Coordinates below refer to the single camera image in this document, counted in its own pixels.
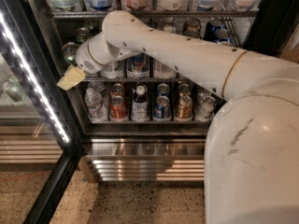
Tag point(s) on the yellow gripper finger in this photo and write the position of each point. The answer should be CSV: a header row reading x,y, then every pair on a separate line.
x,y
72,77

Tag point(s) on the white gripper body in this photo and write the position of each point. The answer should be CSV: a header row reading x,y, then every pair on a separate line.
x,y
83,59

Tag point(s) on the green can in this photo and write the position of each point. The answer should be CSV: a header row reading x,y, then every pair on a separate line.
x,y
69,52
81,35

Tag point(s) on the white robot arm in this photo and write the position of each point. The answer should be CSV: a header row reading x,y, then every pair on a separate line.
x,y
252,144

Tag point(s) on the front white can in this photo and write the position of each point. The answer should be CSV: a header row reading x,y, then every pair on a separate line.
x,y
112,70

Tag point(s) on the bottom shelf water bottle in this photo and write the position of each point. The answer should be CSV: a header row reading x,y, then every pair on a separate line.
x,y
95,105

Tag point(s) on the shelf water bottle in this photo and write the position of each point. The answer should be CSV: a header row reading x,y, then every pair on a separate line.
x,y
95,105
162,71

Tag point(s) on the front orange can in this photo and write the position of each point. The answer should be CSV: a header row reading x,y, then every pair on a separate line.
x,y
118,107

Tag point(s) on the front blue silver can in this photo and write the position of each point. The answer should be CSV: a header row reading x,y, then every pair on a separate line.
x,y
138,66

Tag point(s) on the open glass fridge door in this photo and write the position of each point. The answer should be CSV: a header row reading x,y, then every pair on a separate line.
x,y
40,140

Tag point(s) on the middle shelf water bottle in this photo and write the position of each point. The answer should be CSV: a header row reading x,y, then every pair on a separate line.
x,y
162,71

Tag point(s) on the bottom blue can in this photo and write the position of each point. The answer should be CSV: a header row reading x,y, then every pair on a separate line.
x,y
162,108

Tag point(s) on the steel fridge base grille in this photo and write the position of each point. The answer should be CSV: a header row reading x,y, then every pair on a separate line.
x,y
144,168

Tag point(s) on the bottom gold can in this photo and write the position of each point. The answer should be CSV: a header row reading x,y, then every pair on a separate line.
x,y
184,107

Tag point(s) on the bottom silver can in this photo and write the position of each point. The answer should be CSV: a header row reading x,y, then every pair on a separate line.
x,y
206,107

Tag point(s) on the front dark blue can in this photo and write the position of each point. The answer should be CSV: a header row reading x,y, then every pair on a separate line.
x,y
222,35

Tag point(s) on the dark juice bottle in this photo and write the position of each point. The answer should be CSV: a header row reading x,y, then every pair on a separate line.
x,y
140,104

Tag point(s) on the middle wire shelf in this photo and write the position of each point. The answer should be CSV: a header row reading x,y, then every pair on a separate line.
x,y
132,79

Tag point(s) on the wire shelf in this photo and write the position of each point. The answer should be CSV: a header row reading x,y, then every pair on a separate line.
x,y
132,79
152,13

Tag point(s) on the upper wire shelf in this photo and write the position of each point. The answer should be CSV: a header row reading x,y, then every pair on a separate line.
x,y
152,13

